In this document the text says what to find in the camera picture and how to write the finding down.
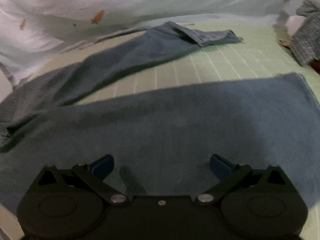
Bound white garment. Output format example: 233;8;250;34
286;14;308;35

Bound blue white plaid shirt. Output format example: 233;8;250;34
291;12;320;67

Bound blue denim jeans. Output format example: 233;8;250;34
0;21;320;218

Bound carrot print light blue sheet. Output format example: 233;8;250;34
0;0;320;87

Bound blue denim jacket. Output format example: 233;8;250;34
296;0;320;16

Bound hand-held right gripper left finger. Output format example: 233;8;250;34
37;154;129;207

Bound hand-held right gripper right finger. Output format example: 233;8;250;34
194;154;292;207

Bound beige garment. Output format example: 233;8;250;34
276;37;296;48

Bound dark red garment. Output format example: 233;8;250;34
309;59;320;76

